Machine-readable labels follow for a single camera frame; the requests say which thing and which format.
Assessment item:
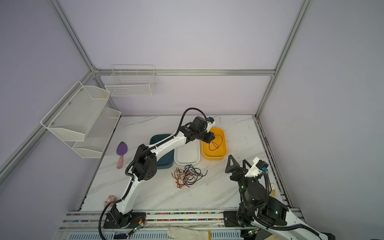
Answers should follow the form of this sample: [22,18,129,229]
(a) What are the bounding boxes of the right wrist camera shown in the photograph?
[245,157,269,178]

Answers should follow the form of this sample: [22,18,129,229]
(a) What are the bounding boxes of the beige cloth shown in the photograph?
[267,235,283,240]

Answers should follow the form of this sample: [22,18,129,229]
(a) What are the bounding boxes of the white plastic bin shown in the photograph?
[174,140,201,165]

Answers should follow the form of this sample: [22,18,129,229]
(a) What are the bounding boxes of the purple pink spatula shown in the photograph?
[117,142,128,169]

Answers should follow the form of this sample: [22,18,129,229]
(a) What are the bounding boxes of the yellow plastic bin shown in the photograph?
[202,128,228,161]

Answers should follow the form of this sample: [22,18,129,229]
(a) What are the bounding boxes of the teal plastic bin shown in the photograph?
[150,134,175,170]

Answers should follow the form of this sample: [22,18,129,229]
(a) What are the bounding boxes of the small pink toy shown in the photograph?
[104,195,117,207]

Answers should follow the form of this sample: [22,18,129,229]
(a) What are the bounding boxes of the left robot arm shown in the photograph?
[98,107,215,240]

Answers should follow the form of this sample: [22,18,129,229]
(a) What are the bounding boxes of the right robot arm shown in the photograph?
[223,155,336,240]

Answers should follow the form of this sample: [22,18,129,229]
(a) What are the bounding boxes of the white mesh two-tier shelf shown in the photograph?
[41,82,121,159]

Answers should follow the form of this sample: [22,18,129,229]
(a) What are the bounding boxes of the white wire basket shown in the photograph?
[105,65,157,97]

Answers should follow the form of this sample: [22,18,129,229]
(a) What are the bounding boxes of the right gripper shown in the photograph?
[223,154,252,209]

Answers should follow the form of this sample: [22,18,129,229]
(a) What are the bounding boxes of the cable pile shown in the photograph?
[170,163,208,190]

